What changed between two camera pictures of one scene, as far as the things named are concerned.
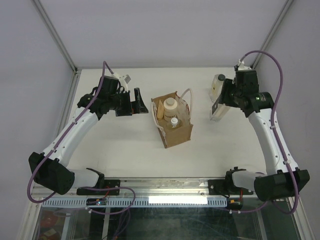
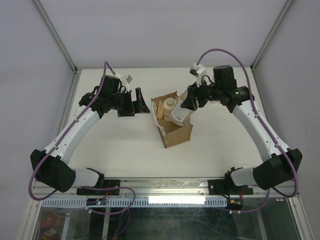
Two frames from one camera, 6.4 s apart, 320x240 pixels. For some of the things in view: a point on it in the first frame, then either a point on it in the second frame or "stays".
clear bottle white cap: x=174 y=121 → x=180 y=115
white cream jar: x=170 y=108 stays
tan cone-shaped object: x=160 y=110 stays
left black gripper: x=135 y=107 stays
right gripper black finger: x=225 y=95 → x=191 y=102
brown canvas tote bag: x=173 y=137 stays
